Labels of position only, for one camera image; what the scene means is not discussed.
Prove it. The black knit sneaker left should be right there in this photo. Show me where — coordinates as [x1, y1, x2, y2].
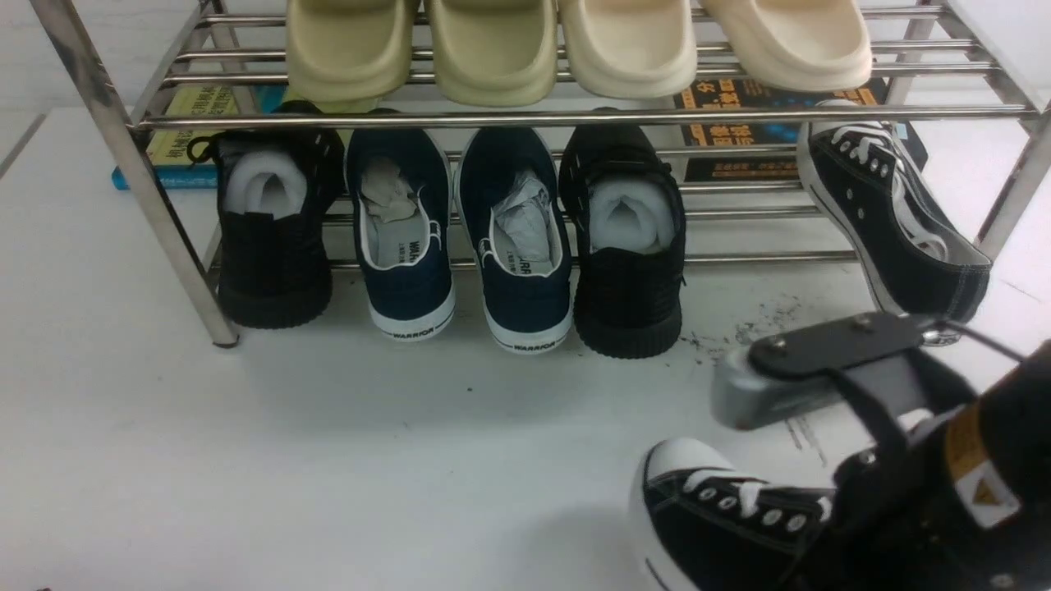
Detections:
[186, 126, 346, 330]

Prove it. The olive green slipper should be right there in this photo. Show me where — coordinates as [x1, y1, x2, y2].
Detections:
[424, 1, 558, 108]
[285, 1, 420, 103]

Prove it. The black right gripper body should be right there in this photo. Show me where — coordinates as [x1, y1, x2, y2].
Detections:
[801, 344, 1049, 590]

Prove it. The yellow blue book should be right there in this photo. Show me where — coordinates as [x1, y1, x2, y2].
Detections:
[112, 84, 288, 191]

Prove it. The olive green slipper right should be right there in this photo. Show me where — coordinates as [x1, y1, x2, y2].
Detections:
[424, 1, 558, 108]

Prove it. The navy canvas shoe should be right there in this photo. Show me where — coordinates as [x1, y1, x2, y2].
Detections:
[344, 128, 457, 341]
[454, 127, 573, 355]

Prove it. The stainless steel shoe rack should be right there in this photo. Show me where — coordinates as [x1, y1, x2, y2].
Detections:
[30, 1, 1049, 349]

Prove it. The beige slipper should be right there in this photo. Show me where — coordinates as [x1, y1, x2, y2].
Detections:
[700, 1, 874, 93]
[557, 1, 697, 99]

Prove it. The black orange book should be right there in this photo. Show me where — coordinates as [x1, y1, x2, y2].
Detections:
[673, 78, 902, 191]

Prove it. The beige slipper right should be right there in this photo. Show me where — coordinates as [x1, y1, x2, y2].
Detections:
[700, 1, 874, 93]

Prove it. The navy canvas shoe right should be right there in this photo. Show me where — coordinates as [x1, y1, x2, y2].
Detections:
[454, 127, 573, 355]

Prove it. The black white canvas sneaker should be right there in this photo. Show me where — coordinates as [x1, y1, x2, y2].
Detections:
[796, 121, 994, 324]
[628, 439, 857, 590]

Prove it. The black knit sneaker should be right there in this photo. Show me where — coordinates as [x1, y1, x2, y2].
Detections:
[186, 126, 346, 330]
[558, 122, 686, 360]

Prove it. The beige slipper left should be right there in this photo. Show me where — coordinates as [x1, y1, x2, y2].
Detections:
[557, 1, 697, 99]

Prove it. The olive green slipper left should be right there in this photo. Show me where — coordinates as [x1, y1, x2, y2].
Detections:
[285, 1, 420, 103]

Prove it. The navy canvas shoe left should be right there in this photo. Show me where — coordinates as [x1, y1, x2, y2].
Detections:
[344, 128, 457, 341]

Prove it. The black knit sneaker right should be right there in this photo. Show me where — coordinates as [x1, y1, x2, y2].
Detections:
[558, 122, 686, 360]

